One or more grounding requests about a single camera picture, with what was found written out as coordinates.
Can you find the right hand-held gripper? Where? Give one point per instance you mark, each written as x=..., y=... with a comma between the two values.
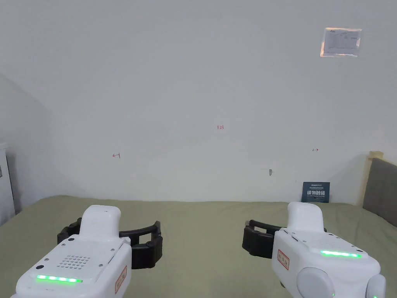
x=313, y=242

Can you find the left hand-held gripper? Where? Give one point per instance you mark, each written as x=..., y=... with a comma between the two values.
x=83, y=260

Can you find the bed with pale green sheet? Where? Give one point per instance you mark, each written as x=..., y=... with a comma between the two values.
x=201, y=236

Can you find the dark blue sign card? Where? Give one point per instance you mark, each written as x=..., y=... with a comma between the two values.
x=315, y=192

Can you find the grey padded headboard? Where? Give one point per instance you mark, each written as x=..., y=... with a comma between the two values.
x=383, y=189

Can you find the laminated paper notice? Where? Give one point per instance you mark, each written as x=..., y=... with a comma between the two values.
x=340, y=42

